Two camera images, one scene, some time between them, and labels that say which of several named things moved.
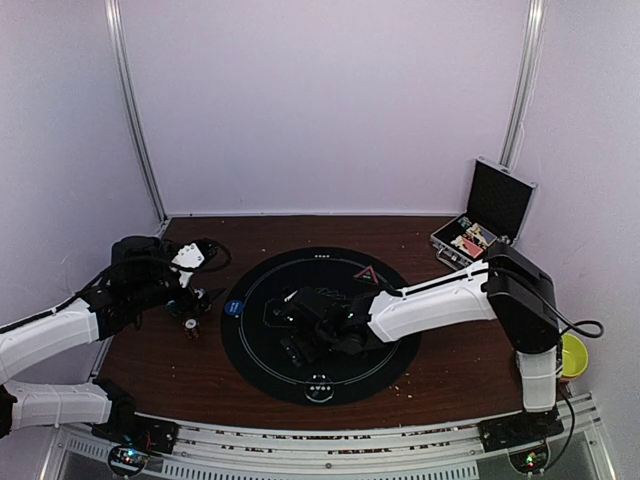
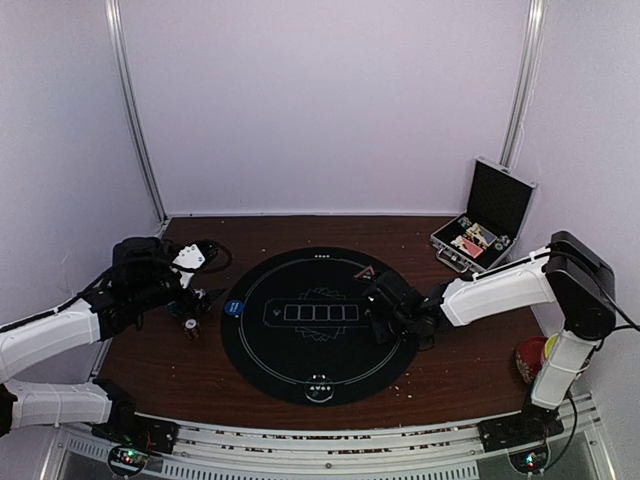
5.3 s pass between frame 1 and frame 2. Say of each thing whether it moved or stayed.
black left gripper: stayed
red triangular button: stayed
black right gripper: moved
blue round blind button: stayed
